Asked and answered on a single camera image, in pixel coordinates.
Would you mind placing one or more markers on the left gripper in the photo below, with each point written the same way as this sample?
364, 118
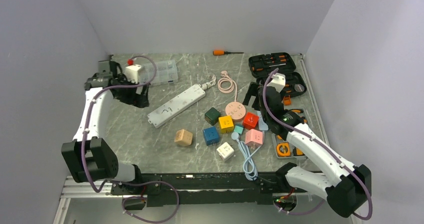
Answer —
140, 101

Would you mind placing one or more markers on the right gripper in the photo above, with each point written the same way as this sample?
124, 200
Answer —
253, 91

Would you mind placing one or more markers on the pink round socket base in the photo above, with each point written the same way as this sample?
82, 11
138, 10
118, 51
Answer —
236, 111

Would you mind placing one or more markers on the red cube adapter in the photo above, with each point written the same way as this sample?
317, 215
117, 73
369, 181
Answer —
250, 121

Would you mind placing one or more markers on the light blue power strip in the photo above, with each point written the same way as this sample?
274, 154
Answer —
262, 125

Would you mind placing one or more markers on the black tool case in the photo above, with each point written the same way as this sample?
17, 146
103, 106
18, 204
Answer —
262, 65

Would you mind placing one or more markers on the teal cube adapter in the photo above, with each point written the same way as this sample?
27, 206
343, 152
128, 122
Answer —
238, 128

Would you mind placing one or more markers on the yellow cube adapter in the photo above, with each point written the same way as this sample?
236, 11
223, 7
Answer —
226, 124

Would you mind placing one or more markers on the pink cube socket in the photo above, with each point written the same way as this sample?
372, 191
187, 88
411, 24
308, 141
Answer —
254, 138

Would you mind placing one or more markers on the light blue round plug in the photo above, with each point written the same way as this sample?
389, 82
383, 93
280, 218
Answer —
235, 136

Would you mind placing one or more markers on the dark green cube adapter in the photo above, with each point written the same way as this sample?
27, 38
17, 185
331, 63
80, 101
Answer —
212, 116

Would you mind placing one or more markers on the white plug with cord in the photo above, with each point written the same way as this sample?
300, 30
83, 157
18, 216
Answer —
209, 84

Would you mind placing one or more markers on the dark blue cube adapter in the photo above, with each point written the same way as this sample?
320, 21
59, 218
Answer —
211, 136

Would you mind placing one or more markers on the grey tool case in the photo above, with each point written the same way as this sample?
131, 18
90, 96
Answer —
296, 152

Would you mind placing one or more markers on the white cube adapter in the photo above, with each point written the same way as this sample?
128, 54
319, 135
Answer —
225, 151

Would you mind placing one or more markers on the white long power strip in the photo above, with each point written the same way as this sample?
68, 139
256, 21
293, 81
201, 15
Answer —
176, 105

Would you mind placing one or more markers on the orange cube adapter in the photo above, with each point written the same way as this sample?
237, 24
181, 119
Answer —
183, 137

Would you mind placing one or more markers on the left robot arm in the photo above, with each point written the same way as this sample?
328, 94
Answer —
88, 156

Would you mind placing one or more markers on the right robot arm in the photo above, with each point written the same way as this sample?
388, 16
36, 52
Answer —
346, 187

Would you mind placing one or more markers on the clear screw organizer box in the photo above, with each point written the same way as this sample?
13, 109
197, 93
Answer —
166, 72

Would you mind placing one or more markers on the orange tape measure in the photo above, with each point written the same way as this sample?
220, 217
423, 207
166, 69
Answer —
283, 150

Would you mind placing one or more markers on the orange handled screwdriver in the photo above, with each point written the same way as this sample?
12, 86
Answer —
223, 52

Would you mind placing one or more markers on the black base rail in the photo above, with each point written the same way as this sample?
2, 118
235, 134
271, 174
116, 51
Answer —
209, 188

